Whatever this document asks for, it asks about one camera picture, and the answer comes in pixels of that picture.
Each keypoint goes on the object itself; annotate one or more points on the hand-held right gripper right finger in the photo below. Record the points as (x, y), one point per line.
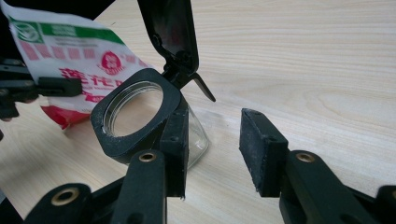
(264, 155)

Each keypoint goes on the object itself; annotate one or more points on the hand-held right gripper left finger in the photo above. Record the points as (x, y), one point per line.
(174, 149)

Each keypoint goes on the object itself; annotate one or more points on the pink and clear seasoning bag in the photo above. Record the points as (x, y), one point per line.
(77, 53)

